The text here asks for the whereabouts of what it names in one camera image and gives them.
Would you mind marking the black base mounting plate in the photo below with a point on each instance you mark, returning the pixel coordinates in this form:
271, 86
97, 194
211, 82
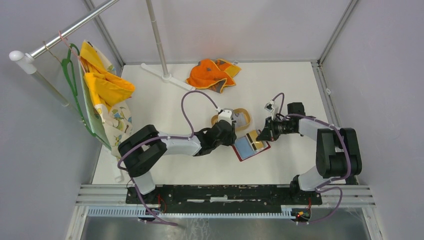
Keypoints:
224, 199

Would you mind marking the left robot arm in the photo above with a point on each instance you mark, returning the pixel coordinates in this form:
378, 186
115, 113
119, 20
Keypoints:
141, 151

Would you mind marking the silver VIP card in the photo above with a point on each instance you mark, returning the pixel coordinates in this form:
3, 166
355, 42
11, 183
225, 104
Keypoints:
240, 119

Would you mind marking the red leather card holder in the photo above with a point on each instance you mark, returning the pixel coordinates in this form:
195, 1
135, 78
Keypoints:
244, 151

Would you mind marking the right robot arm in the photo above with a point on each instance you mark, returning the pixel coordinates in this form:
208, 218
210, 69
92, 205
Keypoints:
337, 155

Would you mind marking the white rack stand base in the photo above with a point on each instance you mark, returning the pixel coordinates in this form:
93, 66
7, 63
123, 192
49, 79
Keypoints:
168, 79

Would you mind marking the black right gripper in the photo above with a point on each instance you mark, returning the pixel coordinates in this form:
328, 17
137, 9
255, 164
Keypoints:
268, 133

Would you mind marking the vertical metal pole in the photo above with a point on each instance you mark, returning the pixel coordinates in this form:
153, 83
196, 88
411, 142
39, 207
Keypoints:
157, 37

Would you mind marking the yellow patterned hanging cloth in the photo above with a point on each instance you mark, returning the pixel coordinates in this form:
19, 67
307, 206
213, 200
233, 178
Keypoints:
105, 95

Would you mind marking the metal hanging rail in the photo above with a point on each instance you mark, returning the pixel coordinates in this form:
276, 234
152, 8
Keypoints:
25, 60

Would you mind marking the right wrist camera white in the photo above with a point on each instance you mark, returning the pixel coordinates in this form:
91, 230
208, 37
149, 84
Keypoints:
270, 107

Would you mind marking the green clothes hanger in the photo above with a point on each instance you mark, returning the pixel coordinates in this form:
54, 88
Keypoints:
85, 108

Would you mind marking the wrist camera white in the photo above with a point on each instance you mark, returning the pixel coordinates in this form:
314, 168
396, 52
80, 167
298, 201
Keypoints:
225, 114
270, 107

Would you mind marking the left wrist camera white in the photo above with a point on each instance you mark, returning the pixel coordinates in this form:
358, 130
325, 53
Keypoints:
225, 114

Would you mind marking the orange yellow cloth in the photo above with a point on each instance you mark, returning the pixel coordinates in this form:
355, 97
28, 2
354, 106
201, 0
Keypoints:
213, 74

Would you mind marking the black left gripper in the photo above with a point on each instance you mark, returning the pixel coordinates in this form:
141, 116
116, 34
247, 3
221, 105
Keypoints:
232, 136

